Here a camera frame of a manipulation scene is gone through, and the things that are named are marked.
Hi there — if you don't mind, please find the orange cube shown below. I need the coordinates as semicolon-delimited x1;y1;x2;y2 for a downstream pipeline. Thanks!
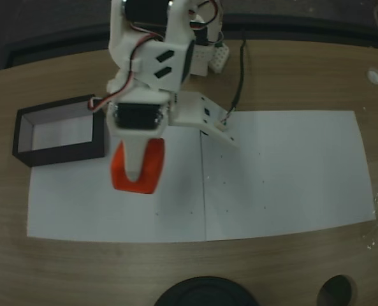
110;138;167;195

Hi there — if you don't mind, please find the brown open box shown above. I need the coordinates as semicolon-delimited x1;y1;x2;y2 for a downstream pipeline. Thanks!
12;94;106;168

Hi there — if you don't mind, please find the black round object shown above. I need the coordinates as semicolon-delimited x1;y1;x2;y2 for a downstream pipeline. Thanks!
153;276;260;306

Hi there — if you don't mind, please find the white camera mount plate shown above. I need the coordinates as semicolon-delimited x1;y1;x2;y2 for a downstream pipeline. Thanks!
170;91;240;150

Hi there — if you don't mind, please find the white paper sheet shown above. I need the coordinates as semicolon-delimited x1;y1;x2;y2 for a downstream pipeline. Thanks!
200;110;377;242
27;113;207;244

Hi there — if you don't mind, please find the black cable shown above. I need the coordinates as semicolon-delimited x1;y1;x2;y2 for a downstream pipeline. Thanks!
219;30;249;130

